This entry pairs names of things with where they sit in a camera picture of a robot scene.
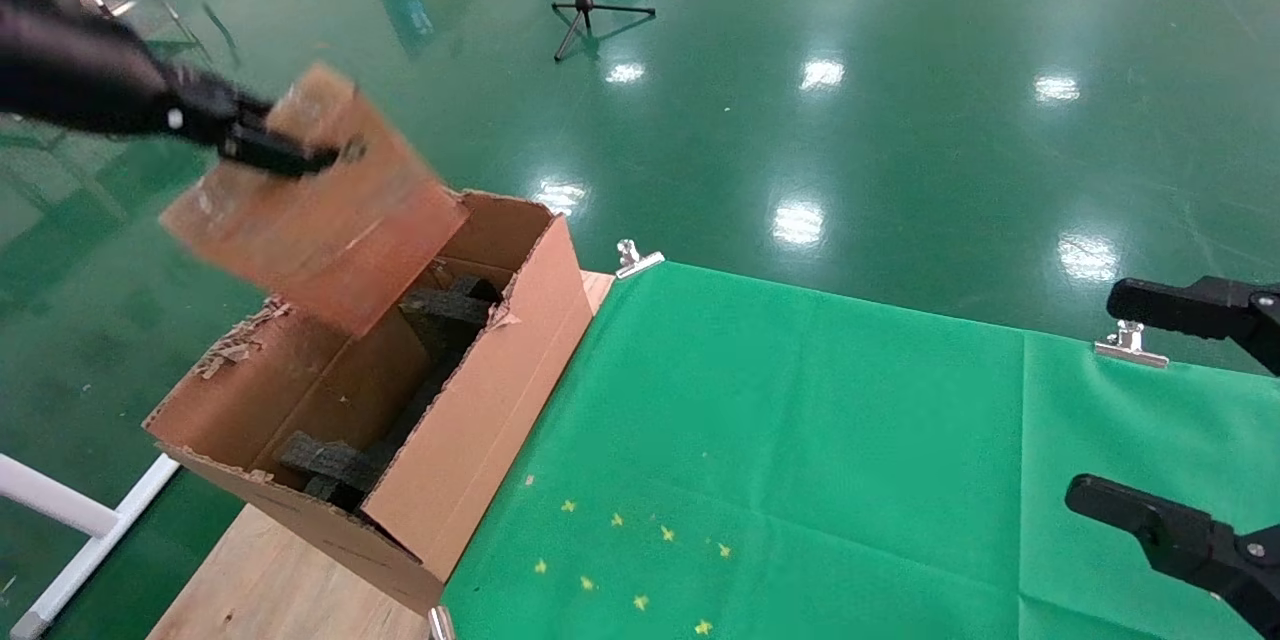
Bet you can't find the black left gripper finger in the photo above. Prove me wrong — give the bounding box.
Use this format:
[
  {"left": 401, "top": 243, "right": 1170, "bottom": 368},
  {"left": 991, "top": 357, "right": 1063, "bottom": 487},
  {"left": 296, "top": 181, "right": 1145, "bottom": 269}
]
[{"left": 215, "top": 118, "right": 341, "bottom": 179}]

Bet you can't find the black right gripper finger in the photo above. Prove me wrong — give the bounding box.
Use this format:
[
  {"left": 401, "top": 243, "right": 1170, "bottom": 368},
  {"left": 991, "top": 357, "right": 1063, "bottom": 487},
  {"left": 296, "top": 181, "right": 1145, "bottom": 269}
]
[
  {"left": 1065, "top": 475, "right": 1280, "bottom": 636},
  {"left": 1105, "top": 277, "right": 1280, "bottom": 376}
]

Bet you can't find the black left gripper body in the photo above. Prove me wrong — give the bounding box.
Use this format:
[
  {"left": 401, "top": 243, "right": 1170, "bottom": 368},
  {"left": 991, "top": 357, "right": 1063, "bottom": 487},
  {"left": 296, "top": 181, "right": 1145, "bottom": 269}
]
[{"left": 0, "top": 0, "right": 273, "bottom": 138}]

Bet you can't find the large open cardboard carton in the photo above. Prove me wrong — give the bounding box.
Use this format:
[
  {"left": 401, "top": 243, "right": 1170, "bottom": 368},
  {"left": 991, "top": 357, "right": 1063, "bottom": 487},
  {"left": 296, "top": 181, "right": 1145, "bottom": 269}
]
[{"left": 143, "top": 188, "right": 599, "bottom": 616}]

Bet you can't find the black foam padding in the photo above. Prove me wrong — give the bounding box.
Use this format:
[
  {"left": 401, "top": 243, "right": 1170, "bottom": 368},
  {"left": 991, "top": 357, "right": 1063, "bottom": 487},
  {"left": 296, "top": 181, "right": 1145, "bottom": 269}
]
[{"left": 275, "top": 275, "right": 504, "bottom": 513}]

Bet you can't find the green table cloth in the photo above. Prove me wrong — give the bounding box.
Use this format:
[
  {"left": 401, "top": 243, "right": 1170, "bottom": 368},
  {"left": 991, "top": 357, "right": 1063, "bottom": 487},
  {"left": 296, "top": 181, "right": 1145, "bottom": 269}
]
[{"left": 440, "top": 260, "right": 1280, "bottom": 640}]

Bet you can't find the white table frame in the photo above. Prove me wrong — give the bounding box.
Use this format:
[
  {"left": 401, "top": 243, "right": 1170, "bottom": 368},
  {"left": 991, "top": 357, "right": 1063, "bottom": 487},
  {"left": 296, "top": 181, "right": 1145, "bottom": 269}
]
[{"left": 0, "top": 453, "right": 181, "bottom": 640}]

